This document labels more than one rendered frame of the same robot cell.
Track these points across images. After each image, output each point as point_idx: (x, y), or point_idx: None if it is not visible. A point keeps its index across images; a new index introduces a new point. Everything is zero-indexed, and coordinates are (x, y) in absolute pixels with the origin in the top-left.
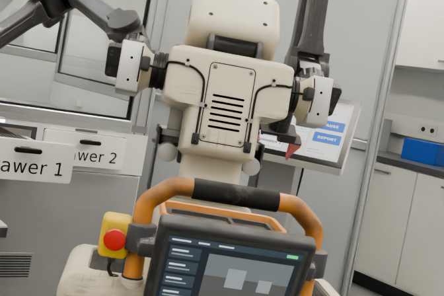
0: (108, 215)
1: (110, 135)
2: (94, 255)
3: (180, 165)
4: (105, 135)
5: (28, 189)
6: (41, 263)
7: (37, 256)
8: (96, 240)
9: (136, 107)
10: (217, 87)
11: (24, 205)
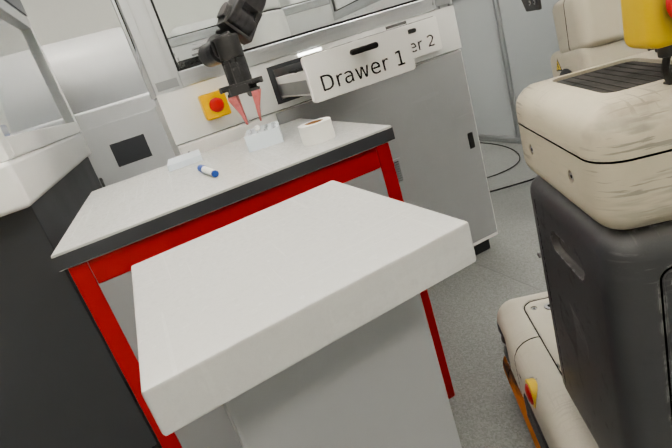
0: None
1: (418, 19)
2: (571, 84)
3: None
4: (414, 21)
5: (370, 103)
6: (409, 163)
7: (403, 158)
8: (446, 124)
9: None
10: None
11: (372, 119)
